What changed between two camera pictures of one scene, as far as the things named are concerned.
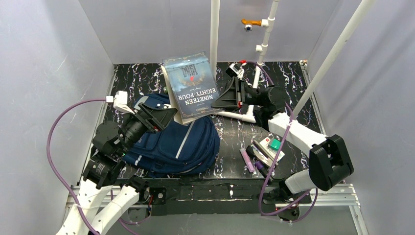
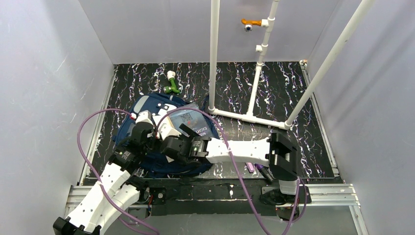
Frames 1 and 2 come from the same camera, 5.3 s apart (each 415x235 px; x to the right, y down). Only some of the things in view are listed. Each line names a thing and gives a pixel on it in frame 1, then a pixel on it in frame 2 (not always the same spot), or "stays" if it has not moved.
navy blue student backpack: x=176 y=149 stays
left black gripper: x=146 y=117 -> x=142 y=130
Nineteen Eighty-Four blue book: x=192 y=86 -> x=194 y=117
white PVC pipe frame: x=268 y=23 stays
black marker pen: x=263 y=169 stays
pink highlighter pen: x=249 y=164 stays
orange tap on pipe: x=249 y=23 stays
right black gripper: x=238 y=95 -> x=176 y=142
